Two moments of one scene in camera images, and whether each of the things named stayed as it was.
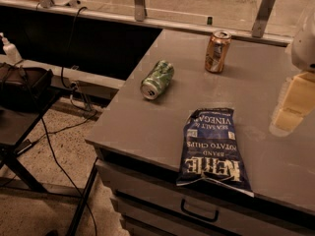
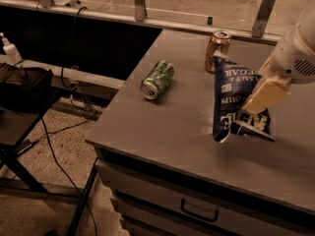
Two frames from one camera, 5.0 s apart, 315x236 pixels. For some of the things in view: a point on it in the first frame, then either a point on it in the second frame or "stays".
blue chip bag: (211, 149) to (233, 85)
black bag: (24, 88) stays
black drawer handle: (217, 213) stays
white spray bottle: (11, 52) stays
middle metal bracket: (139, 2) stays
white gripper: (304, 49) to (292, 59)
